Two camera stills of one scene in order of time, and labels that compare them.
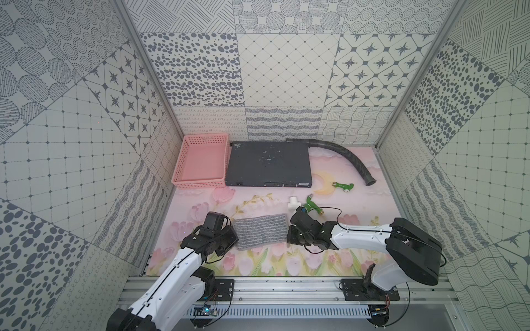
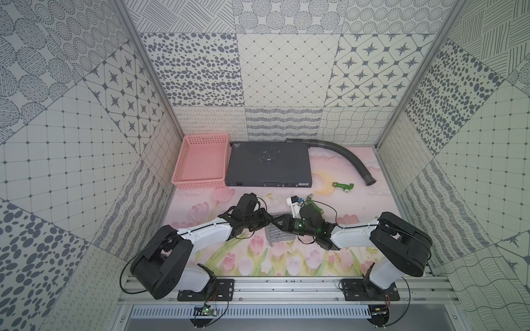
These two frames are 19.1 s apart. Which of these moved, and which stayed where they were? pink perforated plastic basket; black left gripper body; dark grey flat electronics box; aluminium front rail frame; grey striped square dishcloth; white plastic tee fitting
Moved: black left gripper body; grey striped square dishcloth
Stayed: white plastic tee fitting; pink perforated plastic basket; aluminium front rail frame; dark grey flat electronics box
